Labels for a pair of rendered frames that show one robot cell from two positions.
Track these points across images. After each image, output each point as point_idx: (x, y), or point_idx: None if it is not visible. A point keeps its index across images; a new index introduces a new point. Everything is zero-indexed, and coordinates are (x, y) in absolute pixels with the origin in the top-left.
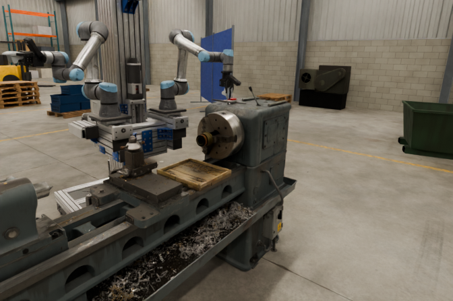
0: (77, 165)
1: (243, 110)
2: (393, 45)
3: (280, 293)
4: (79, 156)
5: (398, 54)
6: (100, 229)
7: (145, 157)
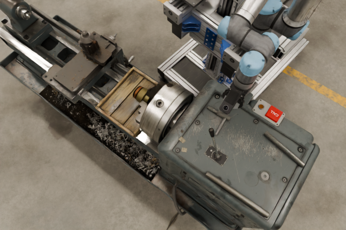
0: None
1: (176, 130)
2: None
3: (141, 211)
4: None
5: None
6: (49, 56)
7: (206, 49)
